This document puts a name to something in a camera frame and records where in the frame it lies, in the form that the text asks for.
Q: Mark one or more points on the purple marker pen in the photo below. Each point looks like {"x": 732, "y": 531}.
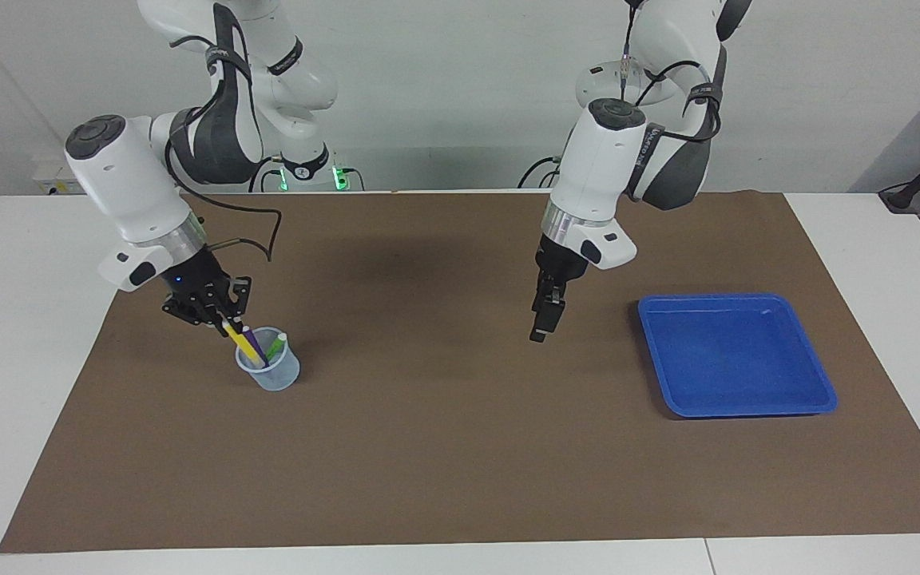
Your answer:
{"x": 252, "y": 342}

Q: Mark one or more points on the brown table mat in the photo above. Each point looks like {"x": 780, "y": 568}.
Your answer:
{"x": 460, "y": 447}

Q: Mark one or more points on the translucent plastic cup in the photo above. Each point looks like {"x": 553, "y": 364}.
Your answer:
{"x": 276, "y": 375}

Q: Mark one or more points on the yellow marker pen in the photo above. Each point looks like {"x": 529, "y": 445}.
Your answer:
{"x": 243, "y": 343}

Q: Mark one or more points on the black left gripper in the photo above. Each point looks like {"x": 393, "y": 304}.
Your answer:
{"x": 560, "y": 263}

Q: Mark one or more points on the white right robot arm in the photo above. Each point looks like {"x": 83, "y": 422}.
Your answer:
{"x": 148, "y": 184}

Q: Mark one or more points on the green marker pen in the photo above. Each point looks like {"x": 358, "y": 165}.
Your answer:
{"x": 276, "y": 345}

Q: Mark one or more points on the blue plastic tray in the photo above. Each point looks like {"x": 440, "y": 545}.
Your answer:
{"x": 747, "y": 375}

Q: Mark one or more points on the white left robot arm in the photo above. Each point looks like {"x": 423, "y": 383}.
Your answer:
{"x": 636, "y": 136}

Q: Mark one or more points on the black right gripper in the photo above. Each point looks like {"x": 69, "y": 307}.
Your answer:
{"x": 196, "y": 283}

